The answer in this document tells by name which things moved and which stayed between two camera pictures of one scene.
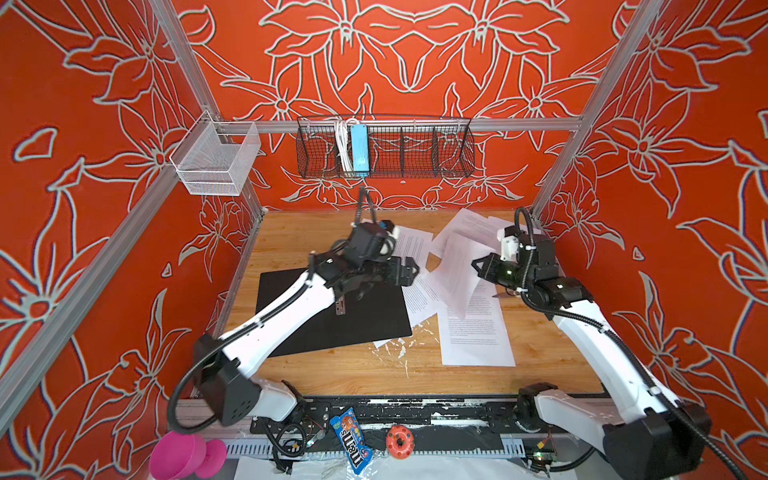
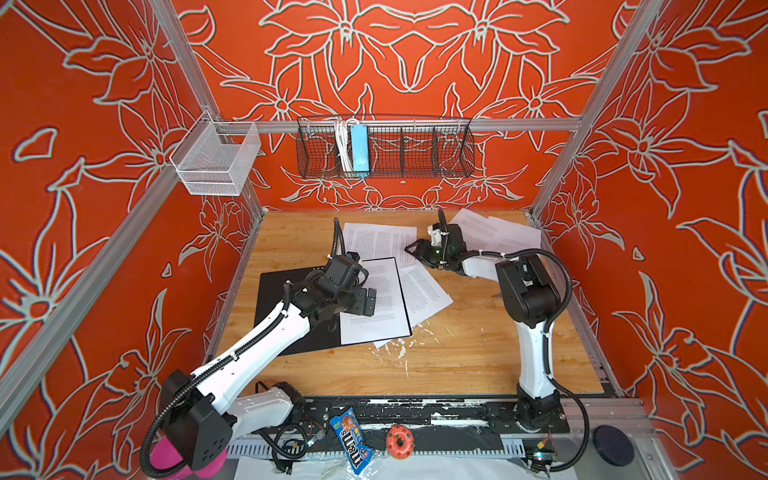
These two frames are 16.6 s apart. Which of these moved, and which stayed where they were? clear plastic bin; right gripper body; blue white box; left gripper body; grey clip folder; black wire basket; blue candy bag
Moved: left gripper body; right gripper body
Stayed: black wire basket; blue candy bag; blue white box; clear plastic bin; grey clip folder
